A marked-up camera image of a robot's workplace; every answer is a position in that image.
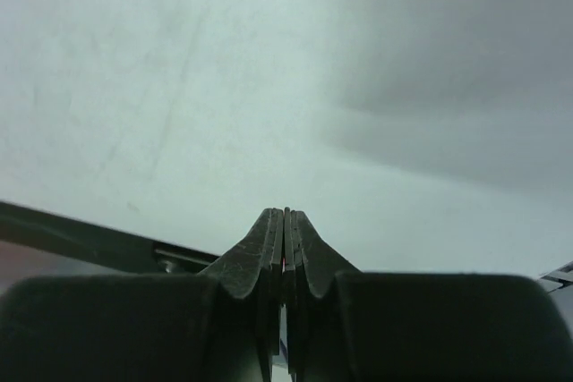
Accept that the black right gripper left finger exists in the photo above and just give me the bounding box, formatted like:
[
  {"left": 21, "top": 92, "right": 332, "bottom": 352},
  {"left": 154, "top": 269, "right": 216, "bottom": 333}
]
[{"left": 1, "top": 208, "right": 284, "bottom": 381}]

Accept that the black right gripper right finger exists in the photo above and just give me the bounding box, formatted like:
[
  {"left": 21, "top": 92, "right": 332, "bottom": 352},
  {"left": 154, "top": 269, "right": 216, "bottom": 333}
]
[{"left": 284, "top": 210, "right": 572, "bottom": 381}]

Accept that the silver aluminium right rail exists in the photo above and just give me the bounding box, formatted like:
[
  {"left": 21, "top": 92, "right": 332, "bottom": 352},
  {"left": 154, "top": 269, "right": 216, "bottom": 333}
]
[{"left": 538, "top": 262, "right": 573, "bottom": 293}]

